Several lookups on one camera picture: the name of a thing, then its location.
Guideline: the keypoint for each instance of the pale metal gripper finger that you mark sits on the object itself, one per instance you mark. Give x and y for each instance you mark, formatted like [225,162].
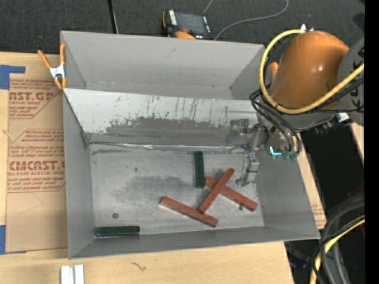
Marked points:
[251,168]
[240,126]

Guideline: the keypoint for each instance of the red-brown flat block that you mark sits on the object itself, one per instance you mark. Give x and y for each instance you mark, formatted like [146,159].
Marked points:
[216,190]
[240,198]
[186,210]

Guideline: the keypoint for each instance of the dark green flat block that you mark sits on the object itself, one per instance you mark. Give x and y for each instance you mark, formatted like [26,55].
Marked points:
[118,231]
[199,170]

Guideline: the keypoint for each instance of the grey metal bin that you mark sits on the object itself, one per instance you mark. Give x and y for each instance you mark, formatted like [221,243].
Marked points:
[165,170]

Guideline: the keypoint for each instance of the brown cardboard board, red print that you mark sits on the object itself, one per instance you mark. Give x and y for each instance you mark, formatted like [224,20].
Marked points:
[35,188]

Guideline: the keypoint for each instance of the black cylinder on white bracket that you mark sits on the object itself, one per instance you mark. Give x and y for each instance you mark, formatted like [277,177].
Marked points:
[325,127]

